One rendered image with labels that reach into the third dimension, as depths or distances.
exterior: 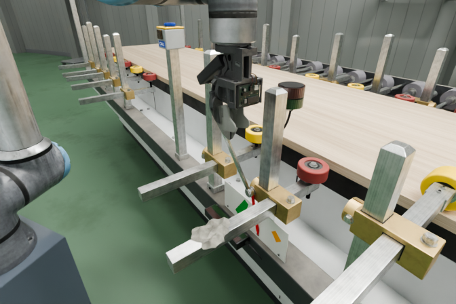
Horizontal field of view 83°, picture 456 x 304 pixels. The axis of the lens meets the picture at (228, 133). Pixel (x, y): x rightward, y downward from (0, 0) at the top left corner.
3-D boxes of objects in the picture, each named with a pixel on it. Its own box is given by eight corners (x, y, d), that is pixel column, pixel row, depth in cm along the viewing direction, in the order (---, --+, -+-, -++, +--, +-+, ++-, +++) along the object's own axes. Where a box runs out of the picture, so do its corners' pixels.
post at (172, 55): (179, 161, 107) (168, 49, 87) (174, 156, 111) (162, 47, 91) (188, 157, 110) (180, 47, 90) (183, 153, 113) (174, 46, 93)
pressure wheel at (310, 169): (310, 211, 67) (317, 175, 62) (287, 195, 73) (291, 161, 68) (328, 199, 72) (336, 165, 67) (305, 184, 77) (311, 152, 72)
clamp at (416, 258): (420, 283, 37) (432, 260, 35) (336, 225, 47) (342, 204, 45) (435, 260, 40) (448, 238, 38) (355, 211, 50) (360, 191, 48)
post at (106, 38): (117, 106, 182) (103, 34, 161) (116, 105, 185) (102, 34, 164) (122, 106, 184) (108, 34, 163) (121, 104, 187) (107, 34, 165)
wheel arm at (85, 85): (72, 91, 159) (70, 85, 157) (72, 90, 161) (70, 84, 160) (142, 81, 182) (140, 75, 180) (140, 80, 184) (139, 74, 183)
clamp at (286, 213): (286, 225, 60) (288, 209, 58) (248, 195, 70) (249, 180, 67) (301, 215, 63) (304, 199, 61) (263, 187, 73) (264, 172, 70)
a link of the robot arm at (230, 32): (199, 17, 49) (239, 16, 54) (201, 45, 51) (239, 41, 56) (227, 18, 42) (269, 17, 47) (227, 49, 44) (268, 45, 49)
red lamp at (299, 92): (292, 100, 54) (292, 90, 53) (271, 93, 58) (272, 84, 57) (309, 95, 57) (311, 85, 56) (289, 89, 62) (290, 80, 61)
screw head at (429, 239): (433, 250, 36) (437, 244, 36) (417, 240, 38) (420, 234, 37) (440, 243, 37) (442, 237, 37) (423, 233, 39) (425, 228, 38)
